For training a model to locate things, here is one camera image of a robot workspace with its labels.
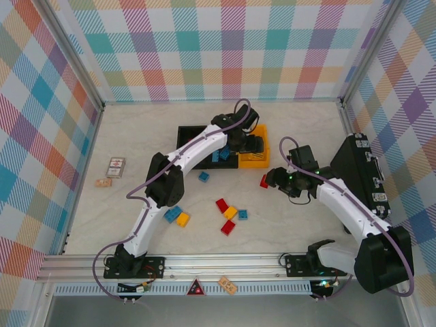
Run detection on aluminium left side rail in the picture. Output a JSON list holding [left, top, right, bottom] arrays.
[[59, 104, 105, 256]]

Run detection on aluminium front rail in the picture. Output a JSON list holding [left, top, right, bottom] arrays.
[[37, 252, 414, 283]]

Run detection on black hard carrying case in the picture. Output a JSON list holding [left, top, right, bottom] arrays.
[[329, 134, 391, 236]]

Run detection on aluminium back frame rail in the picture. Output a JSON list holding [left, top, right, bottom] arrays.
[[102, 97, 343, 105]]

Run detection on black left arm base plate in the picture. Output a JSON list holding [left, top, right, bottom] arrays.
[[104, 255, 166, 280]]

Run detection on aluminium frame post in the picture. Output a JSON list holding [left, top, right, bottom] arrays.
[[40, 0, 106, 109], [339, 0, 405, 108]]

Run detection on red triangle warning sticker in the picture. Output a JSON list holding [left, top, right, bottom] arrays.
[[185, 277, 207, 296]]

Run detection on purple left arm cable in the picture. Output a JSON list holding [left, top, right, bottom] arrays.
[[92, 98, 253, 302]]

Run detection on aluminium left frame post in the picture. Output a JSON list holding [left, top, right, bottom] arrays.
[[40, 0, 106, 109]]

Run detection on yellow plastic bin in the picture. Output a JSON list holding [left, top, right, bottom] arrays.
[[237, 124, 272, 170]]

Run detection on thin black gripper wire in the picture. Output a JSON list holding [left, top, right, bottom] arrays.
[[288, 192, 311, 206]]

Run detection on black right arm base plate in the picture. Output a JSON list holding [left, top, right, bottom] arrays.
[[284, 253, 348, 277]]

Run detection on playing card deck box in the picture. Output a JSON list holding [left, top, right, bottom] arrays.
[[106, 157, 127, 178]]

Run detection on left power connector wires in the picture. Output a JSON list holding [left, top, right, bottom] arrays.
[[117, 281, 151, 294]]

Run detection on tan printed paper tag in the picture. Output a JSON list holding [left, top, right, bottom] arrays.
[[217, 276, 238, 296]]

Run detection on slotted grey cable duct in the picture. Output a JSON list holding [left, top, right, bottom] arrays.
[[54, 281, 313, 296]]

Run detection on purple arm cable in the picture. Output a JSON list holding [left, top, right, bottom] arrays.
[[279, 136, 416, 302], [92, 98, 253, 302]]

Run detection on aluminium right frame post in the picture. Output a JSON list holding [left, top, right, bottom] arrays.
[[339, 0, 405, 108]]

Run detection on long blue lego brick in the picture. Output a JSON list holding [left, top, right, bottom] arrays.
[[164, 206, 182, 224]]

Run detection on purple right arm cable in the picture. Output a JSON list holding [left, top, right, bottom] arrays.
[[279, 136, 416, 302]]

